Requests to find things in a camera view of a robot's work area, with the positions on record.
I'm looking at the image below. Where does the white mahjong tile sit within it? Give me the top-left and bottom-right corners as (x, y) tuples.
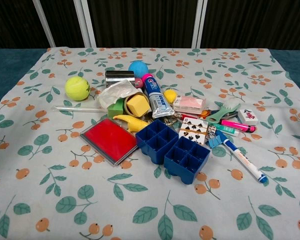
(237, 108), (259, 126)

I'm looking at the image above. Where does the yellow plastic banana toy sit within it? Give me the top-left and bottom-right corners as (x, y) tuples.
(112, 114), (151, 133)

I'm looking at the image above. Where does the yellow foam cube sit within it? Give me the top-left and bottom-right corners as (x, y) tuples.
(126, 94), (151, 118)

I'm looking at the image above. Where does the blue compartment tray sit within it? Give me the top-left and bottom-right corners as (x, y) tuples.
(135, 118), (179, 165)
(163, 135), (211, 186)

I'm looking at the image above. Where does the toothpaste tube with pink cap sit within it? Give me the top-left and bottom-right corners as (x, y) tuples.
(142, 72), (176, 119)

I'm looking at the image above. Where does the tape roll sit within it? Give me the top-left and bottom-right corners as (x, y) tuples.
(123, 91), (150, 117)

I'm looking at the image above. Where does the small yellow lemon toy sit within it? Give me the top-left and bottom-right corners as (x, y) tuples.
(163, 89), (177, 103)

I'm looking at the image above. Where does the green block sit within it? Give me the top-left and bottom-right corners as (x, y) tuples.
(107, 98), (126, 120)

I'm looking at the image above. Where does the pink sticky note pad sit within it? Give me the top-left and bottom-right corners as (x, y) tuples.
(172, 95), (207, 116)

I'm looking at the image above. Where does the crumpled white paper packet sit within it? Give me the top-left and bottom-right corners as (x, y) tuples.
(97, 79), (138, 110)

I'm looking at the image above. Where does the spade playing cards bundle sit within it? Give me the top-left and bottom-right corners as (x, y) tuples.
(178, 116), (209, 146)

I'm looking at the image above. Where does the red ink pad case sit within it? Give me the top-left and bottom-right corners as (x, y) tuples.
(79, 117), (139, 167)

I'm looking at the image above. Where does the orange and red key tag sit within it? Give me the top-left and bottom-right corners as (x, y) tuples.
(180, 109), (213, 121)

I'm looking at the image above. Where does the shiny metal cup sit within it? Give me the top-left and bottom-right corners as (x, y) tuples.
(104, 70), (136, 89)

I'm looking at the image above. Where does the blue felt ball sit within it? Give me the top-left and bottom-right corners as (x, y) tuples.
(128, 60), (149, 79)

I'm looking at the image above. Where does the blue binder clip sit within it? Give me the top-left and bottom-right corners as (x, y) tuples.
(207, 133), (227, 151)

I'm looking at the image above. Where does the green brush with white bristles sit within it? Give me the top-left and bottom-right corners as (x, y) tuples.
(205, 97), (242, 124)

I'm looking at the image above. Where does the clear plastic straw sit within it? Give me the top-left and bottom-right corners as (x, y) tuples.
(52, 105), (104, 112)

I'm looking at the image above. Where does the floral patterned tablecloth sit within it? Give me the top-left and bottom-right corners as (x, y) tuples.
(0, 46), (300, 240)

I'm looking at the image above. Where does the green and white tube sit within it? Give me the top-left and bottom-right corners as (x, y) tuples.
(210, 123), (241, 137)

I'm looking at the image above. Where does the yellow-green tennis ball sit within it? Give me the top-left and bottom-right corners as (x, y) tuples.
(64, 76), (91, 102)

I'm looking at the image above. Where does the pink highlighter pen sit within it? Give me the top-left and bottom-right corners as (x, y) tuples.
(220, 119), (257, 133)

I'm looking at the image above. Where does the white marker with blue cap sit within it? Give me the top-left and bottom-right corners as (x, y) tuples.
(222, 138), (269, 184)

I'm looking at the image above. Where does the metal key chain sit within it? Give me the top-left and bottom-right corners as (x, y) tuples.
(162, 112), (182, 130)

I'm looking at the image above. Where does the white partition frame post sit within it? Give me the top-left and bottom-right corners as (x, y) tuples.
(190, 0), (209, 49)
(72, 0), (98, 49)
(31, 0), (57, 48)

